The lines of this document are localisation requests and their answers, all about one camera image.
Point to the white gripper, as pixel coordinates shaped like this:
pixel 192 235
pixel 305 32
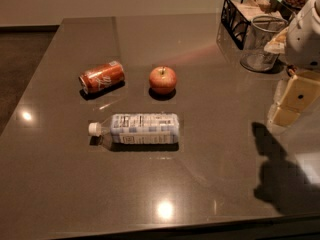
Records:
pixel 305 45

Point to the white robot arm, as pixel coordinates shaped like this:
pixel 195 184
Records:
pixel 305 22

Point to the blue label plastic bottle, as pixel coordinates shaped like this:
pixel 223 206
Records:
pixel 139 128

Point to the clear glass cup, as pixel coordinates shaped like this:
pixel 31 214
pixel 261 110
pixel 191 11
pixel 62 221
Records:
pixel 262 29

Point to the red apple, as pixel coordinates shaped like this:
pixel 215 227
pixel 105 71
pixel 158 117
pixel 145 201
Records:
pixel 162 80

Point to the orange soda can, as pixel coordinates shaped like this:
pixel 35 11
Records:
pixel 102 77

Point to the black wire basket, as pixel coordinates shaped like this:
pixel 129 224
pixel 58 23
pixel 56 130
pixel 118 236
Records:
pixel 236 17

